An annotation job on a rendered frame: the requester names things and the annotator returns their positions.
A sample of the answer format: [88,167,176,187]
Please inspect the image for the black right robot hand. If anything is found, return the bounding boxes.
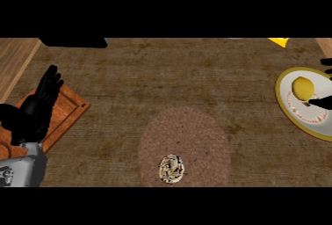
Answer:
[308,57,332,111]

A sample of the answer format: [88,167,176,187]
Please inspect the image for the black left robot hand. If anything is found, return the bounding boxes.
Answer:
[0,64,66,147]

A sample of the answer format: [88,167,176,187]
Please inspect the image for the yellow lemon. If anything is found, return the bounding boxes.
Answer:
[291,76,316,101]

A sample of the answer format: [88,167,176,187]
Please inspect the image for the white bowl with yellow rim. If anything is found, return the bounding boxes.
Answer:
[275,66,332,142]

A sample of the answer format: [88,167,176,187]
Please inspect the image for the brown woven oval placemat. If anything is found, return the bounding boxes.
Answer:
[138,106,232,188]

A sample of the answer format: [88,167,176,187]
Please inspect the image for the brown wooden cutting board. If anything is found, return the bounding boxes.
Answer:
[0,84,92,162]

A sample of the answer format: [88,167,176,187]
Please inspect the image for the pale wooden panel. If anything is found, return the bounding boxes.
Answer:
[315,37,332,59]
[0,37,45,104]

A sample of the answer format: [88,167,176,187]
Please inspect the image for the yellow pointed object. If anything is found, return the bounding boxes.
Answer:
[268,37,291,48]

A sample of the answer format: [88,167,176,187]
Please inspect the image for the black appliance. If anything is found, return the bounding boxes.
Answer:
[38,37,110,49]

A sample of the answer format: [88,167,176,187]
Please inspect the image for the speckled patterned oval disc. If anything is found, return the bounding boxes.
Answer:
[157,154,188,185]

